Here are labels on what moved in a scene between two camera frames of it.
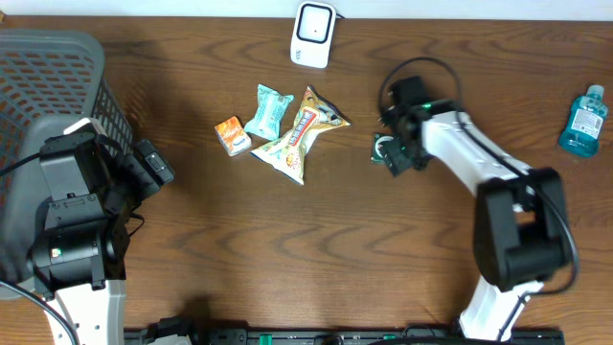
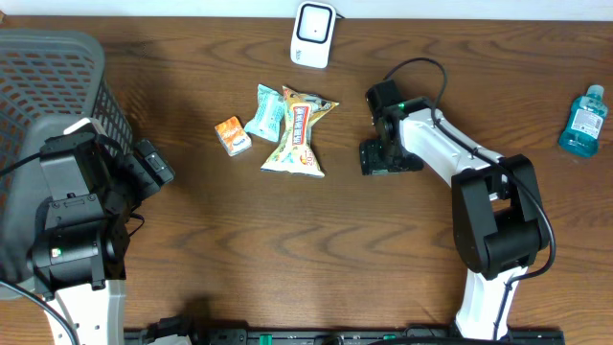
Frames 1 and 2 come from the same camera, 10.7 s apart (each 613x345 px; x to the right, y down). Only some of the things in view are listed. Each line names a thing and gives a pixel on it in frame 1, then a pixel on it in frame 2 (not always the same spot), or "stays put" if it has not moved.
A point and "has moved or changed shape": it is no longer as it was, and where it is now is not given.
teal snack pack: (269, 109) stays put
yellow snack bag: (288, 152) has moved or changed shape
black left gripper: (147, 186) stays put
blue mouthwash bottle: (587, 114) stays put
